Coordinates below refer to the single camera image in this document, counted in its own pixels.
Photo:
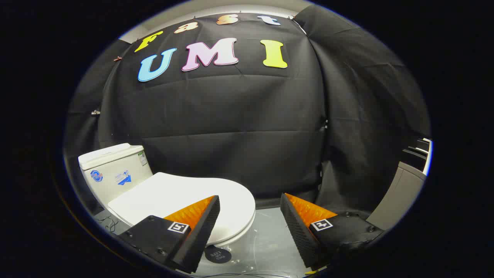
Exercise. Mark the white toilet seat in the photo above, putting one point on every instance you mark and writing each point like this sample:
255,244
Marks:
247,233

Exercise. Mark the black backdrop cloth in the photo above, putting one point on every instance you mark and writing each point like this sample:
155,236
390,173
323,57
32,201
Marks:
239,116

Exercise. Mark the grey panel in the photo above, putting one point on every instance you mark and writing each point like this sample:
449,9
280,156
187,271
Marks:
397,193

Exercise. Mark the white toilet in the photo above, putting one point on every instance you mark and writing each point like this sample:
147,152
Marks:
112,173

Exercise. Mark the white toilet lid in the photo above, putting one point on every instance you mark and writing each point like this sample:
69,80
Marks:
173,193

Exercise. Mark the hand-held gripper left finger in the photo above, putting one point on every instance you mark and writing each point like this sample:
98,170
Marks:
200,231

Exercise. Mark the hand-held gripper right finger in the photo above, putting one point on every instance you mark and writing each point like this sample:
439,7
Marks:
299,231

